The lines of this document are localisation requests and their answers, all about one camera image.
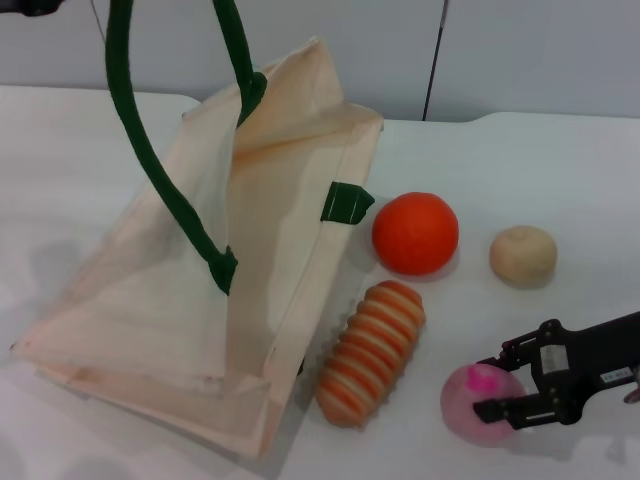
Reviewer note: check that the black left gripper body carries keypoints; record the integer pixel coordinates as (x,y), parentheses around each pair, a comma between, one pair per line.
(30,6)

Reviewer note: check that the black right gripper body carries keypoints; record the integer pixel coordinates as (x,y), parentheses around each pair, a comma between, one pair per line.
(580,365)

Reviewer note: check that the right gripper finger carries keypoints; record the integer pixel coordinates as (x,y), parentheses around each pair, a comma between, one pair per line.
(505,410)
(520,350)

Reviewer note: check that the pink peach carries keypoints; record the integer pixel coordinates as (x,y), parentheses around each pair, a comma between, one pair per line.
(460,405)

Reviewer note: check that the small beige round bun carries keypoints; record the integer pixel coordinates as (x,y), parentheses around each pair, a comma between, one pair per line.
(522,255)

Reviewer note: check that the orange striped bread loaf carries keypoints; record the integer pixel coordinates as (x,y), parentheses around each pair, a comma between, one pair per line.
(370,350)

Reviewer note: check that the orange fruit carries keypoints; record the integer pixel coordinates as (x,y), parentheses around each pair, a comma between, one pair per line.
(415,232)

